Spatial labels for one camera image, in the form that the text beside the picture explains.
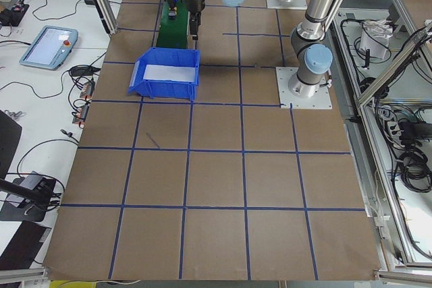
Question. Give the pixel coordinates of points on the black monitor stand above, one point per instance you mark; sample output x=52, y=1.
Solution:
x=28, y=198

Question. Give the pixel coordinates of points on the green conveyor belt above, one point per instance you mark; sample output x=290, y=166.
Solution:
x=173, y=27

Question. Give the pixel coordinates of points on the near teach pendant tablet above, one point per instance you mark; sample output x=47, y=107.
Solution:
x=50, y=48

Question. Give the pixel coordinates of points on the yellow push button switch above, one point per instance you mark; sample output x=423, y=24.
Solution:
x=172, y=9

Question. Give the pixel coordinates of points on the white paper bag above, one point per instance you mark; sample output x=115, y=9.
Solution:
x=375, y=38

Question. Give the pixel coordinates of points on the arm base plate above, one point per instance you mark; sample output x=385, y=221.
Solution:
x=297, y=5
x=295, y=95

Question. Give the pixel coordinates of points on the left blue plastic bin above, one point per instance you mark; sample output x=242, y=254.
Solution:
x=165, y=89

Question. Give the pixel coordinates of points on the white foam pad left bin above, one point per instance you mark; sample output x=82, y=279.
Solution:
x=169, y=73

